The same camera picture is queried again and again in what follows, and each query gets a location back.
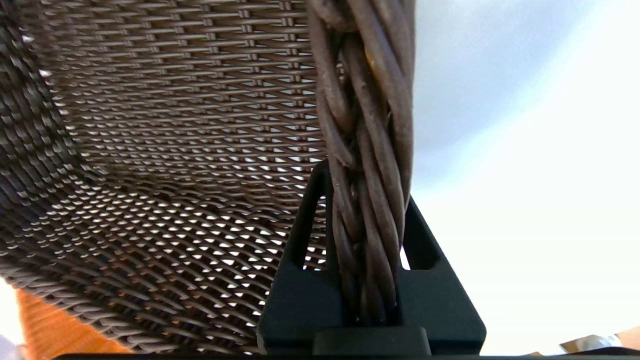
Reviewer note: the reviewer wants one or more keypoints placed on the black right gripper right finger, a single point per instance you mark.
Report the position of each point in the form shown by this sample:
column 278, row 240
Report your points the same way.
column 440, row 310

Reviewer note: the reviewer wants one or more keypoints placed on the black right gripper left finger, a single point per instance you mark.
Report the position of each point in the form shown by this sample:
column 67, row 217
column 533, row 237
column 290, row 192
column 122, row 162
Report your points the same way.
column 295, row 310

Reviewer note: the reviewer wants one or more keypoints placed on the dark brown wicker basket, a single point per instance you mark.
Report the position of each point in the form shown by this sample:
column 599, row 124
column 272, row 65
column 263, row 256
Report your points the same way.
column 175, row 125

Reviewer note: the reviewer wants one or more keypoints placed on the orange wicker basket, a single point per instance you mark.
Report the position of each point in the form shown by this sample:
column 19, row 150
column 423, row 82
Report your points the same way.
column 60, row 335

